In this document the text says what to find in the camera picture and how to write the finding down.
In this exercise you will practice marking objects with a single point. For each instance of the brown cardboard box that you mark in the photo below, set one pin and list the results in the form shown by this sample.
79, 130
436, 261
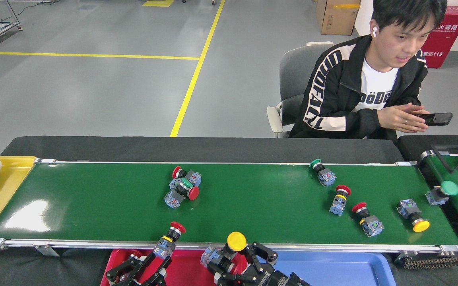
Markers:
338, 18

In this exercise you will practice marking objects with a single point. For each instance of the person's left hand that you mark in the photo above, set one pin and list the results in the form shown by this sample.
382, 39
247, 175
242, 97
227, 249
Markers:
418, 108

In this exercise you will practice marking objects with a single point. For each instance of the blue plastic tray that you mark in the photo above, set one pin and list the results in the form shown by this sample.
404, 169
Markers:
340, 270

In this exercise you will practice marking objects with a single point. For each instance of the person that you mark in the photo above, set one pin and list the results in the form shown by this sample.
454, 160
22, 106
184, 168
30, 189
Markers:
332, 91

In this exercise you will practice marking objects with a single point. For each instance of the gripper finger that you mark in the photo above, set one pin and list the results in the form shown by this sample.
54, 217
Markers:
159, 276
127, 268

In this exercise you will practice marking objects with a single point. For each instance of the long green conveyor belt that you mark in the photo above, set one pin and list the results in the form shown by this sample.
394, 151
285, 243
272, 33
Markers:
253, 202

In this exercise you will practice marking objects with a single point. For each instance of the black phone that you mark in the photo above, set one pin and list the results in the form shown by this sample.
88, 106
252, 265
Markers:
437, 118

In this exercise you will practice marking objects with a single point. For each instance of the grey office chair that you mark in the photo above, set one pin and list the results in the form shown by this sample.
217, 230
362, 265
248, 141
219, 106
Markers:
294, 75

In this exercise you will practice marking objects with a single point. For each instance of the person's right hand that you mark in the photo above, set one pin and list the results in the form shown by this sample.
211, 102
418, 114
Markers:
398, 119

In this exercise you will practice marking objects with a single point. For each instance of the red fire extinguisher box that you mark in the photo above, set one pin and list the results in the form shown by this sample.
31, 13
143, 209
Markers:
447, 43

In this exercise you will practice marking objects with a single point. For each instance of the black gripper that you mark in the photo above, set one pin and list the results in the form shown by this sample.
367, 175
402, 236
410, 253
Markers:
280, 280

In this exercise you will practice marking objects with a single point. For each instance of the yellow push button switch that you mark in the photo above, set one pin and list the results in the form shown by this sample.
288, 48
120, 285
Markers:
421, 226
237, 241

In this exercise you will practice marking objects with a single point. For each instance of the red plastic tray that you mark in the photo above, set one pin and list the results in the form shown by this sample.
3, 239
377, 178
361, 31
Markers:
189, 270

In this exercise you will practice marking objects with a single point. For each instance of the green push button switch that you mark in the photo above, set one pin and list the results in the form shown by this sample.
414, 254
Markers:
186, 183
326, 176
449, 188

